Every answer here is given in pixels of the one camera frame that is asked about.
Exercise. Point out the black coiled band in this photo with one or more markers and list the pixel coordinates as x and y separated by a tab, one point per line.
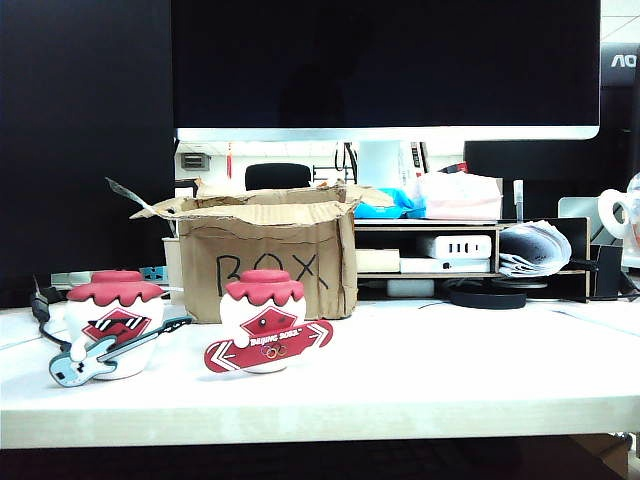
485	300

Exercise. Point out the red-capped white doll with guitar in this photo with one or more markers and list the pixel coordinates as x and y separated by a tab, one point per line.
115	300

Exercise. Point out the large black monitor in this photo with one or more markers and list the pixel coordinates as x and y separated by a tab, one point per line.
385	65

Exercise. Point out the silver metal stand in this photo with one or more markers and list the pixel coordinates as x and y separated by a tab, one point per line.
575	210

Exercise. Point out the white USB charging hub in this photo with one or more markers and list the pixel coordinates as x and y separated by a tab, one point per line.
455	246

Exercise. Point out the white cylinder container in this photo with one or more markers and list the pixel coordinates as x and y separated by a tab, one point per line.
379	165

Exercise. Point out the pink white tissue pack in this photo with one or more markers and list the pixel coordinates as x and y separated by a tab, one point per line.
460	197

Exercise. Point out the white ceramic teapot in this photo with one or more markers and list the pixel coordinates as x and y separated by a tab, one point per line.
614	212

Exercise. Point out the white upright pen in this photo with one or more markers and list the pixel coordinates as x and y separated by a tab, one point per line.
518	200

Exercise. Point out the white rounded block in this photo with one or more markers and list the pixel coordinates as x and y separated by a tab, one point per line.
410	287

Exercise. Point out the brown cardboard box marked BOX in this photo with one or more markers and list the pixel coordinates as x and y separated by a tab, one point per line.
270	250

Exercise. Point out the black AOC monitor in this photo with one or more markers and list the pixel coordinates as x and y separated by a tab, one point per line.
622	100

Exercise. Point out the rolled grey magazine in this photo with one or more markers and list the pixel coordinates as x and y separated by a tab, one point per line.
532	250

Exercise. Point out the small black box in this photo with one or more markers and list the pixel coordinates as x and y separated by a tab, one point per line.
607	272

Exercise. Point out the brown cardboard piece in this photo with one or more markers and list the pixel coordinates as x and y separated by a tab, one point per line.
602	452

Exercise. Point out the flat white box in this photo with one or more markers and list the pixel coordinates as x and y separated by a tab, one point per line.
445	265

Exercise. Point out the beige flat box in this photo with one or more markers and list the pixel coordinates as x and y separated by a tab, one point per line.
377	260

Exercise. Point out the grey socket panel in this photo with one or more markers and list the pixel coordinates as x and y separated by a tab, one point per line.
195	160

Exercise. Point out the red hanging ornament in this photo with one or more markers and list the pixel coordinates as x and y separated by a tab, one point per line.
229	161

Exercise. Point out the wooden desk shelf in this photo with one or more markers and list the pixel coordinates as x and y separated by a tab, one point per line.
430	225

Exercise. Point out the large black monitor panel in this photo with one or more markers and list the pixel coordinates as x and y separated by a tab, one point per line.
85	150

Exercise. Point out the white power strip blue socket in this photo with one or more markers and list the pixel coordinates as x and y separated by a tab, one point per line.
150	274

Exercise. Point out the red-capped white doll with snowboard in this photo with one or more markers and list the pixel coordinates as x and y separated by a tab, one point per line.
262	300

